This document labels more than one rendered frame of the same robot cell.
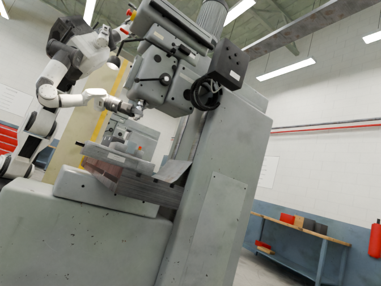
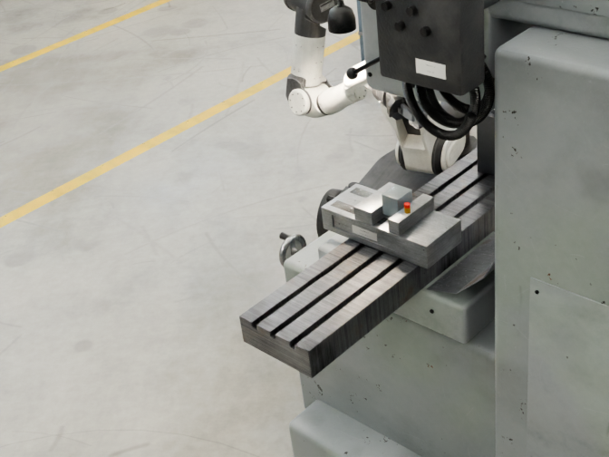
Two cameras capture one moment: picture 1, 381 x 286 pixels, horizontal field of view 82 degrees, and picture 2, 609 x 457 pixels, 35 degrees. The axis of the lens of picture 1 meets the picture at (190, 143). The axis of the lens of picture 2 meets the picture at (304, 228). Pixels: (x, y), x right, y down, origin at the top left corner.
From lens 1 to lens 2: 2.21 m
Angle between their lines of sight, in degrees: 84
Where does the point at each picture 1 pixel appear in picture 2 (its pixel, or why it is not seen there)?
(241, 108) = (573, 97)
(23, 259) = not seen: hidden behind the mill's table
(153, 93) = (395, 83)
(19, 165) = (415, 154)
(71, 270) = (380, 381)
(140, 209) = (432, 322)
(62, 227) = not seen: hidden behind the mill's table
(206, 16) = not seen: outside the picture
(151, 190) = (273, 345)
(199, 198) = (517, 334)
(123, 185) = (246, 335)
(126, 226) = (424, 344)
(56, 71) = (300, 57)
